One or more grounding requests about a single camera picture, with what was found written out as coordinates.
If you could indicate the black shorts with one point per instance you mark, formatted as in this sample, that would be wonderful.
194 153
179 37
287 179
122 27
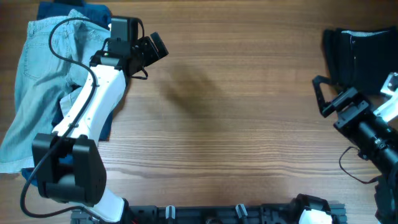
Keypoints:
360 59

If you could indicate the dark blue garment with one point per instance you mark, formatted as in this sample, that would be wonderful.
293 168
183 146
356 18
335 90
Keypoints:
93 14

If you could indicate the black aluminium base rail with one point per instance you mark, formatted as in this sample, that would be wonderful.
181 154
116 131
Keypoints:
266 213

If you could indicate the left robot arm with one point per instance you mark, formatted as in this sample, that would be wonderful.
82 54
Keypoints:
67 165

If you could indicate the light blue denim shorts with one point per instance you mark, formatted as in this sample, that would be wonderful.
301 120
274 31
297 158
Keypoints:
34 93

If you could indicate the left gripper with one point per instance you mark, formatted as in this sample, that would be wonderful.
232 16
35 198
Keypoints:
149 49

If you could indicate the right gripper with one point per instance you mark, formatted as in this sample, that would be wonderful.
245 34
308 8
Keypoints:
343 102

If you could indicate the right grey rail clip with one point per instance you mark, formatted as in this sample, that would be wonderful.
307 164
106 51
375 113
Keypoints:
241 213

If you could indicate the grey rail clip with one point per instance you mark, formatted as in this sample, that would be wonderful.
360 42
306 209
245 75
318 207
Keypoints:
170 213
241 213

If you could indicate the left grey rail clip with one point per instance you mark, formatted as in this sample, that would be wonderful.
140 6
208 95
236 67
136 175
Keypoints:
170 213

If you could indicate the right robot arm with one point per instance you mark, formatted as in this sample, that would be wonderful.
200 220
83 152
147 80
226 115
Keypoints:
371 136

